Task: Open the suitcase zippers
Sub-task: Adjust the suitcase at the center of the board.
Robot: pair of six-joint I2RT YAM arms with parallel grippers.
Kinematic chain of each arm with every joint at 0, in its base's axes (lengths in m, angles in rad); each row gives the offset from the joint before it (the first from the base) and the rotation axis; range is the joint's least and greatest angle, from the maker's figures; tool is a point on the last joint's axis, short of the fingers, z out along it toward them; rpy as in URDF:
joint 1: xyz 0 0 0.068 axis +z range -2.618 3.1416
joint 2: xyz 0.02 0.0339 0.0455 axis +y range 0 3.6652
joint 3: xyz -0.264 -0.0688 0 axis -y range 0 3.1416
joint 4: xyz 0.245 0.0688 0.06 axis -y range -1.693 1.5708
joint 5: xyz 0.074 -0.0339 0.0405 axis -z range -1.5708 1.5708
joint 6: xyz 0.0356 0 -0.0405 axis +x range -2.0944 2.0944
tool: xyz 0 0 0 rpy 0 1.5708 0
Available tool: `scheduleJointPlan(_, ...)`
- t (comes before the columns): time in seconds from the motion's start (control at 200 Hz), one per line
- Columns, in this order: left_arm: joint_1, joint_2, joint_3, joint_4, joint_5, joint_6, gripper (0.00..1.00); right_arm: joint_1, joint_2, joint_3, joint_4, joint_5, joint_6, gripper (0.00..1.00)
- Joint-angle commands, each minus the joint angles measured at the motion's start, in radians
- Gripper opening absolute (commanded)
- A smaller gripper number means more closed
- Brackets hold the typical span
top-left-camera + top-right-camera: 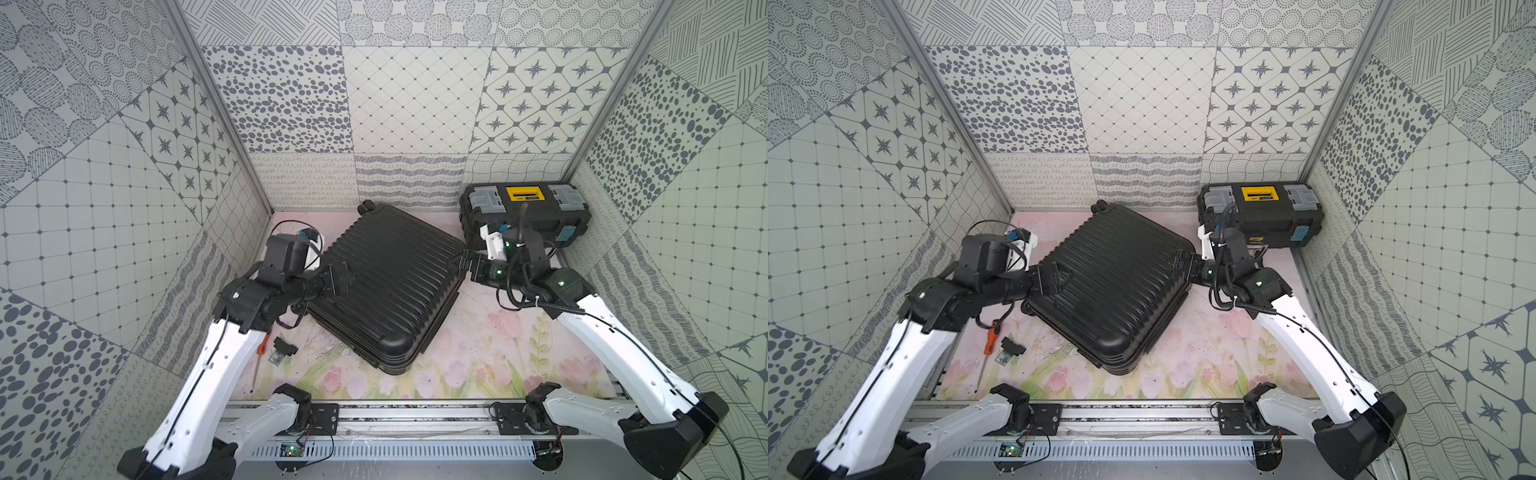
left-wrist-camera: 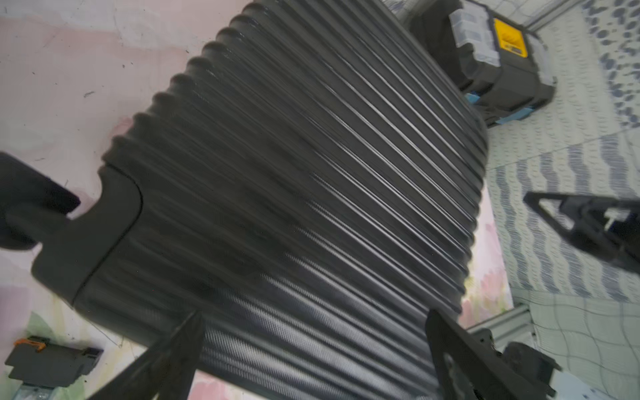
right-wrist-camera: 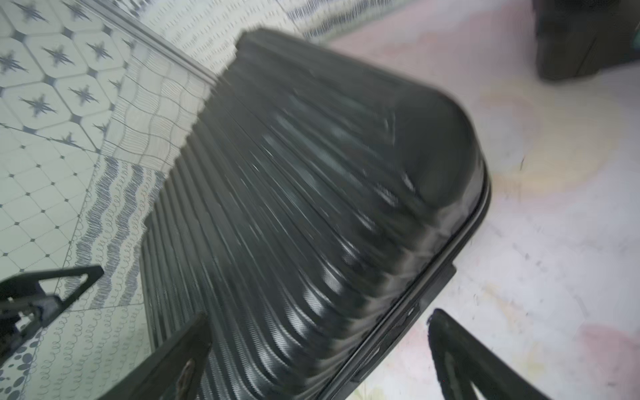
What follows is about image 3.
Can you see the black toolbox yellow label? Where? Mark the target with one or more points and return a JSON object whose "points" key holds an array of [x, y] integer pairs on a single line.
{"points": [[577, 39]]}

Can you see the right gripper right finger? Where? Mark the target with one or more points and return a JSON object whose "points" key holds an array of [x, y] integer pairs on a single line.
{"points": [[466, 368]]}

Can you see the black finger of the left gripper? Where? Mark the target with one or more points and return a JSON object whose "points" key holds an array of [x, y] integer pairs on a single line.
{"points": [[26, 308]]}

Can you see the black ribbed hard-shell suitcase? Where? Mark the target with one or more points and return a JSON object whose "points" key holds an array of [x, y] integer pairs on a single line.
{"points": [[313, 198]]}

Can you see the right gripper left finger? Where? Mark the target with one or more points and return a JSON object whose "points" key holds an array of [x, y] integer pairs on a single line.
{"points": [[172, 371]]}

